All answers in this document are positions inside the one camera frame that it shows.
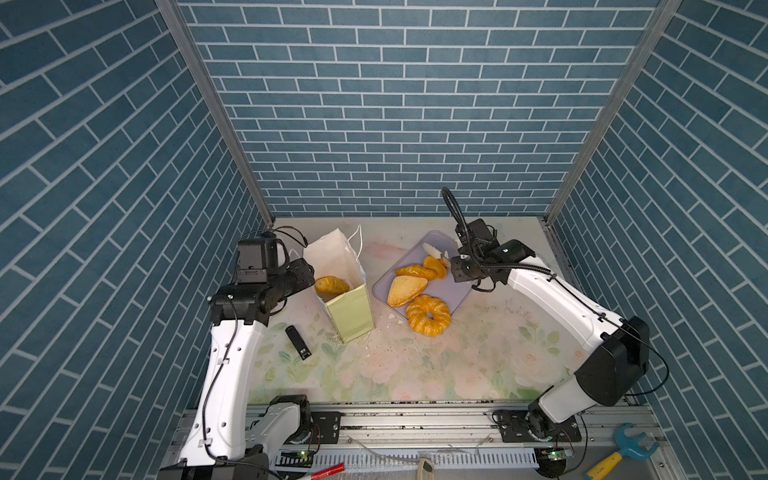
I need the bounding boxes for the red handled tool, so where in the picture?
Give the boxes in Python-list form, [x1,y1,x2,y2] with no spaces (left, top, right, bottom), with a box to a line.
[297,463,345,480]

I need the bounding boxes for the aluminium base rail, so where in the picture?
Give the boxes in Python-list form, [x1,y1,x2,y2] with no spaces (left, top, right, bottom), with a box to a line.
[310,401,665,449]

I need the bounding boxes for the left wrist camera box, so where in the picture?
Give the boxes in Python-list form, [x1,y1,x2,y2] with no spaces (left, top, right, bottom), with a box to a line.
[235,232,288,284]

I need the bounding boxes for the lilac plastic tray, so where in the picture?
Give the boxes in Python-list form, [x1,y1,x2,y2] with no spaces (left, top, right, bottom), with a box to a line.
[372,230,472,319]

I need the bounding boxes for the metal tongs with white tips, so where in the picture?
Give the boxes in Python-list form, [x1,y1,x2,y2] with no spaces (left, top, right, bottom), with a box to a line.
[422,242,451,269]

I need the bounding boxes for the round brown bun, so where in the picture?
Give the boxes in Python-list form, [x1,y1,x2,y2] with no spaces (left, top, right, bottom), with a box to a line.
[314,276,350,297]

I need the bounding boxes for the orange round flat bread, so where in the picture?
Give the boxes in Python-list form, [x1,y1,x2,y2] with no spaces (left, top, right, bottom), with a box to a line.
[423,256,447,279]

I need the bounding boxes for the ring shaped croissant bread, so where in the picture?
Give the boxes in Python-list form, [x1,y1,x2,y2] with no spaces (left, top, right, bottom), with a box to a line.
[406,295,452,337]

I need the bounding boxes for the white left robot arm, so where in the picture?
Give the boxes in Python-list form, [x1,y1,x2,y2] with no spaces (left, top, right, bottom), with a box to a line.
[158,258,314,479]

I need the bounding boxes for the white paper gift bag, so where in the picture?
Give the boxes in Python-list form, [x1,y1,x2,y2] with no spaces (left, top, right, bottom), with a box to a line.
[303,225,374,344]

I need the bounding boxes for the triangular toast bread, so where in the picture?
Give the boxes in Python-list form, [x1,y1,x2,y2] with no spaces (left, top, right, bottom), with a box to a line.
[387,275,429,308]

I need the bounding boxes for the small croissant bread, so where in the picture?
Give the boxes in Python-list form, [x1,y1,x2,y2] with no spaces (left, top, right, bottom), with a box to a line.
[396,265,437,281]

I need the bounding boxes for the blue yellow toy wrench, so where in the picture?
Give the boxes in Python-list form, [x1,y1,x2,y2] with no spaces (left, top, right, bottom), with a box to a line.
[584,423,659,480]

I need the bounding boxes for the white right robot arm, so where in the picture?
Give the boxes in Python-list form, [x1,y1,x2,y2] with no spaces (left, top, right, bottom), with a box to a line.
[450,219,651,440]

